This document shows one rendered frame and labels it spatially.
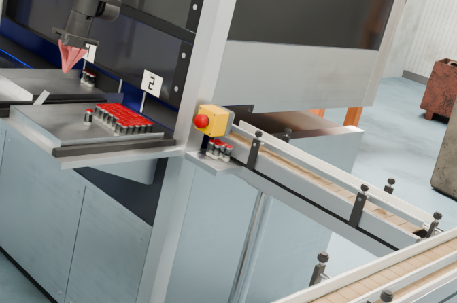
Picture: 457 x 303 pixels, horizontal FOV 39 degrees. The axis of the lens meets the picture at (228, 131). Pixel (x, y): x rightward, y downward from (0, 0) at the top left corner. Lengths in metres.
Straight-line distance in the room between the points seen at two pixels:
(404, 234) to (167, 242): 0.74
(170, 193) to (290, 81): 0.54
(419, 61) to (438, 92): 2.78
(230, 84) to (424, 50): 8.73
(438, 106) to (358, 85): 5.38
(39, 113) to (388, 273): 1.07
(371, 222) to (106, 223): 0.94
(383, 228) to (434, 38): 8.94
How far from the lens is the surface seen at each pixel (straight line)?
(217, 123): 1.76
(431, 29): 10.48
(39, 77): 2.29
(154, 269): 2.03
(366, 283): 1.29
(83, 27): 1.61
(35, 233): 2.56
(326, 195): 1.68
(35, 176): 2.51
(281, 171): 1.76
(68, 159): 1.63
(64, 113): 1.95
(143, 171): 1.92
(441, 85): 7.78
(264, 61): 1.97
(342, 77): 2.35
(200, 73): 1.79
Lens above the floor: 1.49
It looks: 17 degrees down
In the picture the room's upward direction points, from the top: 14 degrees clockwise
